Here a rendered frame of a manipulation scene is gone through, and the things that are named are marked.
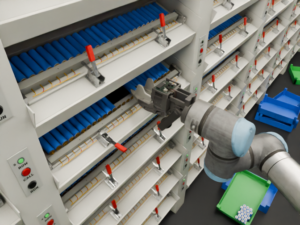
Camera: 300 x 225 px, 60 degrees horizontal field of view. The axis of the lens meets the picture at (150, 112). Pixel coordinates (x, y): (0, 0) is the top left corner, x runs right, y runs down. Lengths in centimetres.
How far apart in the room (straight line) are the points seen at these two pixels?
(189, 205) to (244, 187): 36
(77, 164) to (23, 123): 24
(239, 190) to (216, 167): 106
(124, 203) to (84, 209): 26
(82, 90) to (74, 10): 18
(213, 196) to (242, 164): 106
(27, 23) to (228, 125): 47
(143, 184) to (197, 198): 70
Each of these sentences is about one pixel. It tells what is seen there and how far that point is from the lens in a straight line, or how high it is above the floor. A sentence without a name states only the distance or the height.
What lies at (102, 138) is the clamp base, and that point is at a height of 97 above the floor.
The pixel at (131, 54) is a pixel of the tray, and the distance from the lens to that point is 73.
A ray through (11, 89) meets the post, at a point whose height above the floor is 124.
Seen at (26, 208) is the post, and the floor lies 96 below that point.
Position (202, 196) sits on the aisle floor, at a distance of 180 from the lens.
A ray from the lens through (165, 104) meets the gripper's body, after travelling 72.
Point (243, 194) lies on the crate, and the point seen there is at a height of 7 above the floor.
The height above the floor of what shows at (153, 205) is 35.
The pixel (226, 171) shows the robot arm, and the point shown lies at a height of 91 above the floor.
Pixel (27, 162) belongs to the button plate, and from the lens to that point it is 58.
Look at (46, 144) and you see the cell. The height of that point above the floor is 100.
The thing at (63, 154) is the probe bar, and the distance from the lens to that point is 70.
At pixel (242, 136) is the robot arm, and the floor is 106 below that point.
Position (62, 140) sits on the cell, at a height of 100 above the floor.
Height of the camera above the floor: 148
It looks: 39 degrees down
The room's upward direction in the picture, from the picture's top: straight up
